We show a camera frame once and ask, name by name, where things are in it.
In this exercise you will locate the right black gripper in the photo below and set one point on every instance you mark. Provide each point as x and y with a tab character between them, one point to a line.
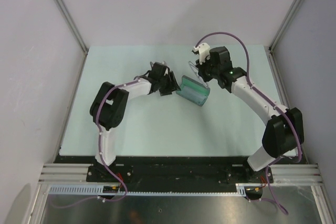
200	66

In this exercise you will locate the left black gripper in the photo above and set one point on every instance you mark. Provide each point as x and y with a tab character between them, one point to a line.
172	85

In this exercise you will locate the white frame sunglasses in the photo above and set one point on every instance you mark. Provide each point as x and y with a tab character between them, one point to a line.
195	70

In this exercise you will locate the grey glasses case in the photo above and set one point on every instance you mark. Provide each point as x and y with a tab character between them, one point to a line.
193	84

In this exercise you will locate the light blue cleaning cloth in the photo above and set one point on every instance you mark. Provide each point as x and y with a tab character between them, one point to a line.
193	96

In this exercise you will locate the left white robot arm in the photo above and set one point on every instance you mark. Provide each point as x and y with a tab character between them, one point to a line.
109	105

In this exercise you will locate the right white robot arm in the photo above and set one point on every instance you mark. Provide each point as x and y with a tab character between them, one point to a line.
284	127

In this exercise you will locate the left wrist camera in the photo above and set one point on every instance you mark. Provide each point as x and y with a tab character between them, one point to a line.
159	68

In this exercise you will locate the right aluminium frame post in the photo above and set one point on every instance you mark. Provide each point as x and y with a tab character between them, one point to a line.
290	15

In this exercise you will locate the aluminium frame post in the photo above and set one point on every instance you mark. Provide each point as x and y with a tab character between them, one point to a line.
290	15
61	5

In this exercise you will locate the grey slotted cable duct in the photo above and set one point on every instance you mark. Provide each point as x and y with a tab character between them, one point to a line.
106	190

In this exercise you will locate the left aluminium frame post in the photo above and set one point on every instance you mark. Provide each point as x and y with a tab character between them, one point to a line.
61	5

